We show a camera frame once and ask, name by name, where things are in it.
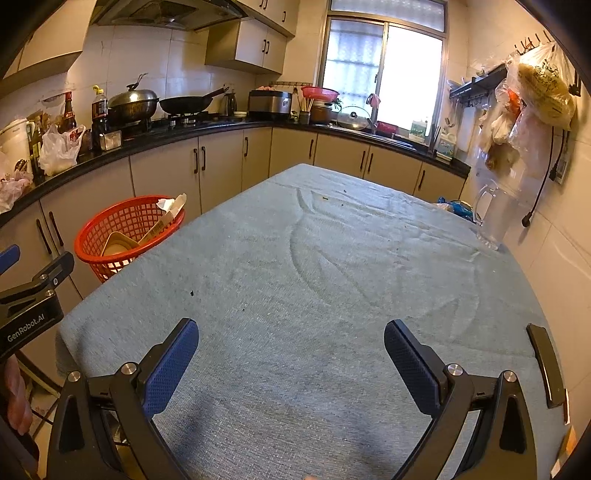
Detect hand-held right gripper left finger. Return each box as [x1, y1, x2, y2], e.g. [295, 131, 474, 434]
[46, 318, 200, 480]

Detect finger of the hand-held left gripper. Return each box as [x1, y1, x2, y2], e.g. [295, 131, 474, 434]
[0, 253, 75, 305]
[0, 244, 21, 278]

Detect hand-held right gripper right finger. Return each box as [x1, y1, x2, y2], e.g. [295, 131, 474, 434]
[384, 320, 539, 480]

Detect red plastic mesh basket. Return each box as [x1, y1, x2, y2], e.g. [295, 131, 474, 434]
[74, 196, 186, 283]

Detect person's left hand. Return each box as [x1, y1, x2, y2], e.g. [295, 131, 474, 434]
[0, 356, 33, 435]

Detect pink plastic bag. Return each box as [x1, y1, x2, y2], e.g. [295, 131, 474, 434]
[0, 171, 35, 213]

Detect beige plastic container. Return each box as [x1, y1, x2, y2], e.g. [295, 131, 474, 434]
[102, 231, 139, 257]

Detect green glass bottle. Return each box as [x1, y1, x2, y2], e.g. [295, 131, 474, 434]
[28, 115, 47, 178]

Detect white rice cooker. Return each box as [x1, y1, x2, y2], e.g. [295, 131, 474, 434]
[0, 119, 37, 174]

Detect white plastic bag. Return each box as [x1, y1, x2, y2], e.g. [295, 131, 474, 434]
[38, 124, 88, 176]

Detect brown cardboard box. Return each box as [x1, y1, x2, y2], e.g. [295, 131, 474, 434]
[139, 212, 172, 245]

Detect black flat bar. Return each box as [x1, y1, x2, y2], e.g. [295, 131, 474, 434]
[526, 323, 566, 409]

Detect grey-blue tablecloth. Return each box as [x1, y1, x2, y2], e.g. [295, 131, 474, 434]
[55, 163, 578, 480]

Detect white paper wrapper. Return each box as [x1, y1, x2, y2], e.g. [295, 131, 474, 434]
[157, 193, 188, 227]

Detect dark bottle red label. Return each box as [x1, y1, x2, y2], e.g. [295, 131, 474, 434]
[60, 91, 78, 134]

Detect blue plastic bag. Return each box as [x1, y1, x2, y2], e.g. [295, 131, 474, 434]
[436, 196, 474, 217]

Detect soy sauce bottle yellow cap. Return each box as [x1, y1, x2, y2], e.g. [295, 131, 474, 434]
[91, 85, 109, 139]

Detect clear glass pitcher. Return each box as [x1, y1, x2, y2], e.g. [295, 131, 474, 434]
[471, 182, 520, 251]

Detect brown cardboard packet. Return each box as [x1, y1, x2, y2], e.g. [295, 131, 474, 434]
[554, 388, 580, 472]

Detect black kitchen countertop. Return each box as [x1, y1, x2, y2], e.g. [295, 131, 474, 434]
[0, 117, 472, 227]

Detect steel wok with lid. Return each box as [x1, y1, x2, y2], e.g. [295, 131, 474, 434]
[107, 73, 160, 124]

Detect row of beige cabinet doors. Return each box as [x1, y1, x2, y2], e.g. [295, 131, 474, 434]
[0, 127, 467, 333]

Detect gas stove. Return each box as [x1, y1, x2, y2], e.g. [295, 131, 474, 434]
[124, 113, 245, 132]

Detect steel sink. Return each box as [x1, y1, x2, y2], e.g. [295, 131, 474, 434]
[332, 124, 416, 148]

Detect black frying wok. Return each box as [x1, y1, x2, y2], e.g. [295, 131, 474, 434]
[159, 86, 230, 115]

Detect glass pot lid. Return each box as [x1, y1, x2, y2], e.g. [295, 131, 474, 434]
[337, 106, 371, 131]

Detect hanging white orange bags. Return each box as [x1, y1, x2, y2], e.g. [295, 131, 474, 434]
[478, 76, 525, 171]

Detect dark cooking pot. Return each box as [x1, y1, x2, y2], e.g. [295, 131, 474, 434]
[310, 99, 334, 124]

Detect black silver rice cooker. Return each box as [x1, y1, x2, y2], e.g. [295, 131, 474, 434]
[248, 90, 293, 121]

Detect steel range hood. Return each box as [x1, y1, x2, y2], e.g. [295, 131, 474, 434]
[92, 0, 252, 32]

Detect kitchen window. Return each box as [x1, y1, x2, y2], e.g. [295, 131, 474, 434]
[315, 0, 450, 139]

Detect clear bag yellow contents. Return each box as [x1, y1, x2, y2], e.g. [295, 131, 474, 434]
[513, 42, 578, 130]

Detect beige upper cabinet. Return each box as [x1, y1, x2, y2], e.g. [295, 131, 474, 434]
[205, 0, 301, 75]

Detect black power cord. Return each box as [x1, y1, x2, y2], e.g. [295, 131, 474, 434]
[522, 127, 571, 227]

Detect black wall shelf rack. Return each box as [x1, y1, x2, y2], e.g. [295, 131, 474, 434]
[449, 64, 509, 108]

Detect black wall hooks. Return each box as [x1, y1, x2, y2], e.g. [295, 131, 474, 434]
[515, 32, 583, 97]

